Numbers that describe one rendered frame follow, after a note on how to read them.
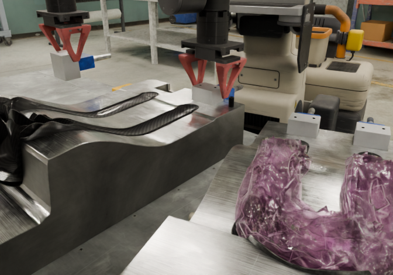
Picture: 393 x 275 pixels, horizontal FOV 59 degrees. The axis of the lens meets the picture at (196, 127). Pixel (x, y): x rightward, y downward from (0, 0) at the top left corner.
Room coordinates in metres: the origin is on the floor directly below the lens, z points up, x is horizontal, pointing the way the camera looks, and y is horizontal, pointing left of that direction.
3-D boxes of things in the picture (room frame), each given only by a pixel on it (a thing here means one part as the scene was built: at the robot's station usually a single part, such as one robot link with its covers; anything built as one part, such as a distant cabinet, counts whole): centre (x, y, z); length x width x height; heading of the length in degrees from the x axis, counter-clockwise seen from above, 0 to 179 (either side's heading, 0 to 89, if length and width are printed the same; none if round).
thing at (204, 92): (0.66, -0.05, 0.89); 0.13 x 0.05 x 0.05; 138
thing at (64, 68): (0.76, 0.25, 0.93); 0.13 x 0.05 x 0.05; 137
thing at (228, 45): (0.63, -0.03, 1.02); 0.10 x 0.07 x 0.07; 48
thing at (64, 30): (0.73, 0.26, 0.99); 0.07 x 0.07 x 0.09; 48
